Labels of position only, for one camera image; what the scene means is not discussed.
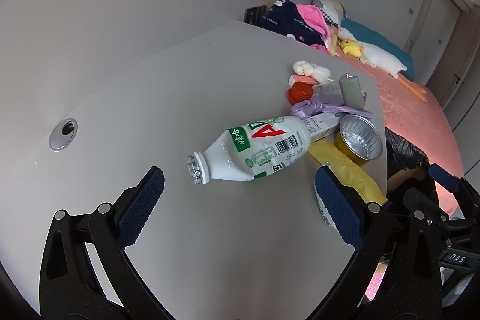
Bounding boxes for white door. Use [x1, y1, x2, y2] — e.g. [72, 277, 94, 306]
[403, 0, 473, 111]

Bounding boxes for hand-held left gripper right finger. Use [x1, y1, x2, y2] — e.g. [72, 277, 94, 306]
[307, 166, 445, 320]

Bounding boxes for white tissue wad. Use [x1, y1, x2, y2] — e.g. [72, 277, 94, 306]
[293, 61, 314, 76]
[313, 65, 332, 82]

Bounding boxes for purple plastic bag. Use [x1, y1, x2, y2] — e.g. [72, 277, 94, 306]
[289, 99, 375, 120]

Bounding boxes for orange plastic caps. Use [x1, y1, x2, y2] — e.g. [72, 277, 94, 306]
[287, 82, 316, 106]

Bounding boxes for bed with pink sheet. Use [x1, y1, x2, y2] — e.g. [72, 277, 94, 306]
[311, 43, 466, 219]

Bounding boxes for pink fleece blanket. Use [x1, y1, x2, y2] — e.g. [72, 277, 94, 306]
[295, 3, 331, 39]

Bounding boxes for grey foil pouch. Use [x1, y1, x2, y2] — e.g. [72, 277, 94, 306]
[338, 73, 366, 110]

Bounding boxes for white printed carton box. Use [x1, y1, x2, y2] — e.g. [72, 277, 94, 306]
[299, 111, 341, 141]

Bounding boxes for white plastic drink bottle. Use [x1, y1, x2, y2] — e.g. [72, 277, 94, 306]
[187, 115, 312, 186]

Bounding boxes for teal pillow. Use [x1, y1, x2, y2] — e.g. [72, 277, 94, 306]
[339, 17, 415, 81]

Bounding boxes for black trash bag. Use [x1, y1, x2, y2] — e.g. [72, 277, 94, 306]
[384, 127, 430, 193]

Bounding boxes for gold foil cup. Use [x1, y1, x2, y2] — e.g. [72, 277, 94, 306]
[334, 114, 384, 167]

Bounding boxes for silver desk cable grommet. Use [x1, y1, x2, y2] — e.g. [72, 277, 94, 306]
[49, 118, 79, 151]

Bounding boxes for black wall socket panel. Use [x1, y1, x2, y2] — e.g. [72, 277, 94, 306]
[244, 4, 268, 26]

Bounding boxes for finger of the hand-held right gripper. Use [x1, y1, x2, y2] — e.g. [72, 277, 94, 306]
[386, 187, 451, 231]
[428, 163, 480, 219]

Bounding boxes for yellow duck plush toy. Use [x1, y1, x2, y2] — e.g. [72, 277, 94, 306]
[339, 38, 364, 58]

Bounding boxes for patchwork pillow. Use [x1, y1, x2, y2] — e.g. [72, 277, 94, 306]
[311, 0, 347, 26]

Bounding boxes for navy printed blanket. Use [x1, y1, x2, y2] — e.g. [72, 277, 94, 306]
[260, 0, 327, 47]

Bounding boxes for pink small box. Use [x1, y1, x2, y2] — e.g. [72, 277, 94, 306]
[289, 74, 319, 87]

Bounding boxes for yellow plastic bag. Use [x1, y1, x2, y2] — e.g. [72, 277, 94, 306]
[307, 138, 389, 204]

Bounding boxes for cardboard box bin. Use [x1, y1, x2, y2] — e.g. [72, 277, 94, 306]
[388, 166, 426, 193]

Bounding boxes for yellow dotted pillow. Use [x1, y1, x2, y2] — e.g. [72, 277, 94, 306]
[324, 25, 342, 56]

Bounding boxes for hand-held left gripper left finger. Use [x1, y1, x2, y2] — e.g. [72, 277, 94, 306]
[39, 166, 169, 320]

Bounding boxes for white goose plush toy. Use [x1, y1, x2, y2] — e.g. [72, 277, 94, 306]
[335, 27, 428, 103]

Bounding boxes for clear plastic cup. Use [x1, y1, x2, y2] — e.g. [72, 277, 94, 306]
[311, 80, 344, 105]

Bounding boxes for foam floor mat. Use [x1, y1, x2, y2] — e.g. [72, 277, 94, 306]
[358, 260, 392, 304]

